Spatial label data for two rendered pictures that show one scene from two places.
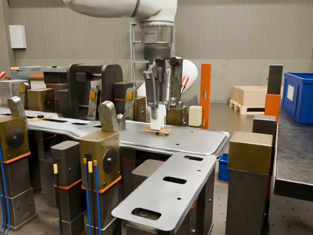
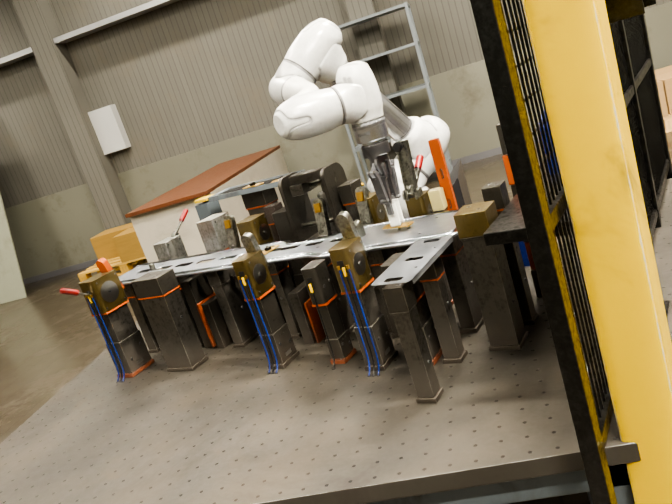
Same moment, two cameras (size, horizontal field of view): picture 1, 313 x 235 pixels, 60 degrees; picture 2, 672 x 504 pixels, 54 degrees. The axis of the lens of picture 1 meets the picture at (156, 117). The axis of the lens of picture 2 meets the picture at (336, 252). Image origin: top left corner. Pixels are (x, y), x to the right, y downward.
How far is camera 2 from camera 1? 1.04 m
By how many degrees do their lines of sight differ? 9
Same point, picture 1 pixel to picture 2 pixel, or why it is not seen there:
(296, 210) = not seen: hidden behind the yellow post
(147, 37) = (361, 138)
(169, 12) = (375, 109)
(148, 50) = (366, 150)
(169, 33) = (381, 128)
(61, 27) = (185, 83)
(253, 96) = not seen: hidden behind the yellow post
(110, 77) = (331, 181)
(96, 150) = (345, 256)
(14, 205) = (276, 342)
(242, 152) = (466, 222)
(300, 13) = not seen: outside the picture
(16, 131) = (258, 266)
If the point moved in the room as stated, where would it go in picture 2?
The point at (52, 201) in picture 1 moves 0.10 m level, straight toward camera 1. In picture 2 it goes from (308, 337) to (317, 346)
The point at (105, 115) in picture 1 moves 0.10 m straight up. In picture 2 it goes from (344, 224) to (332, 187)
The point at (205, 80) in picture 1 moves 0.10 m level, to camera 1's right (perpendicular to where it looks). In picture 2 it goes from (437, 158) to (472, 147)
